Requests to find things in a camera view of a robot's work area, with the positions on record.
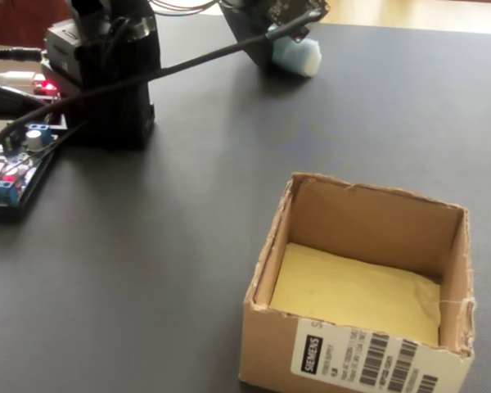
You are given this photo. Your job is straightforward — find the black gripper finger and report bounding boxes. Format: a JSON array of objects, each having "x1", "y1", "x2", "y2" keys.
[{"x1": 222, "y1": 0, "x2": 283, "y2": 75}]

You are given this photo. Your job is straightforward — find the light blue foam block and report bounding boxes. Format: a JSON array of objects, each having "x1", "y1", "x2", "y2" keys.
[{"x1": 272, "y1": 36, "x2": 322, "y2": 78}]

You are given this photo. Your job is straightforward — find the open cardboard box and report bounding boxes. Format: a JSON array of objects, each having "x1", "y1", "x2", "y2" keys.
[{"x1": 239, "y1": 171, "x2": 477, "y2": 393}]

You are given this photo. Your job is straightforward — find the black power plug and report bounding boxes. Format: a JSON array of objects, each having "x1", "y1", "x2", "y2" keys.
[{"x1": 0, "y1": 46, "x2": 46, "y2": 62}]

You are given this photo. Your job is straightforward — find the reddish brown wooden furniture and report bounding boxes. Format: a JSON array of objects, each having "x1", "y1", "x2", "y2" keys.
[{"x1": 0, "y1": 0, "x2": 73, "y2": 46}]

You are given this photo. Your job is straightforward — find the large black textured mat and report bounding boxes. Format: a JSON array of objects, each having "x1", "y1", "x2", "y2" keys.
[{"x1": 0, "y1": 11, "x2": 491, "y2": 393}]

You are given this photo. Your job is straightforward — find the yellow foam pad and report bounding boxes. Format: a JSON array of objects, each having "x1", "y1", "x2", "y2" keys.
[{"x1": 269, "y1": 242, "x2": 442, "y2": 348}]

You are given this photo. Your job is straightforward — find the blue controller circuit board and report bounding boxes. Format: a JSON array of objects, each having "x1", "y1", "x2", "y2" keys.
[{"x1": 0, "y1": 120, "x2": 69, "y2": 224}]

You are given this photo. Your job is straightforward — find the black sleeved camera cable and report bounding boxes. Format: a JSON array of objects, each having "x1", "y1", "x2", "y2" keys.
[{"x1": 0, "y1": 10, "x2": 327, "y2": 156}]

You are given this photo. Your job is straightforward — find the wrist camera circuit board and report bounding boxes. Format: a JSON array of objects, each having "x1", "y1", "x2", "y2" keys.
[{"x1": 265, "y1": 0, "x2": 332, "y2": 44}]

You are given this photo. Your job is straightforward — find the pink servo wires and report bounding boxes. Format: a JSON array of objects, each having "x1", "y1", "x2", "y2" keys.
[{"x1": 149, "y1": 0, "x2": 224, "y2": 14}]

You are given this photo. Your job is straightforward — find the thick black curved cable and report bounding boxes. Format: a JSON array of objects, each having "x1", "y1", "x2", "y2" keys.
[{"x1": 0, "y1": 80, "x2": 52, "y2": 120}]

